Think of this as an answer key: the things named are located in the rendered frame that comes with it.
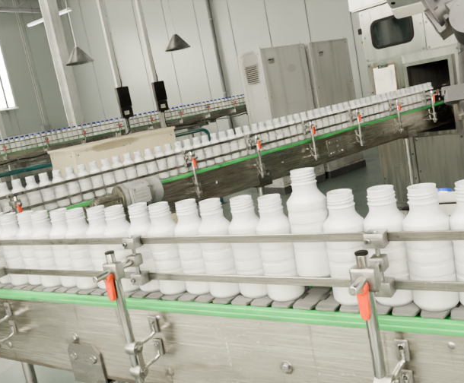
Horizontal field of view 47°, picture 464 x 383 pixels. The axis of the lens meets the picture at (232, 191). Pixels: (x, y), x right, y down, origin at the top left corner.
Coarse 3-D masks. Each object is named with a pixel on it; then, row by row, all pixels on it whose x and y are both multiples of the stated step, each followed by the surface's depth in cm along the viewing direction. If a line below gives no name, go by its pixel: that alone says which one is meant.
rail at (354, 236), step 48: (0, 240) 121; (48, 240) 111; (96, 240) 103; (144, 240) 96; (192, 240) 90; (240, 240) 84; (288, 240) 79; (336, 240) 75; (432, 240) 68; (432, 288) 69
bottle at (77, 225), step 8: (80, 208) 111; (72, 216) 108; (80, 216) 109; (72, 224) 108; (80, 224) 109; (88, 224) 111; (72, 232) 108; (80, 232) 108; (72, 248) 108; (80, 248) 108; (88, 248) 109; (72, 256) 109; (80, 256) 108; (88, 256) 109; (72, 264) 110; (80, 264) 109; (88, 264) 109; (80, 280) 110; (88, 280) 109; (80, 288) 110; (88, 288) 110
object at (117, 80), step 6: (102, 0) 681; (102, 6) 681; (102, 12) 681; (102, 18) 681; (102, 24) 685; (108, 30) 686; (108, 36) 686; (108, 42) 687; (108, 48) 688; (108, 54) 693; (114, 54) 692; (114, 60) 692; (114, 66) 692; (114, 72) 693; (114, 78) 696; (120, 78) 698; (120, 84) 698; (126, 120) 704; (126, 126) 704; (126, 132) 708
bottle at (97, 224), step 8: (88, 208) 108; (96, 208) 105; (88, 216) 106; (96, 216) 106; (104, 216) 106; (96, 224) 106; (104, 224) 106; (88, 232) 106; (96, 232) 105; (96, 248) 106; (104, 248) 106; (96, 256) 106; (104, 256) 106; (96, 264) 106; (104, 288) 107
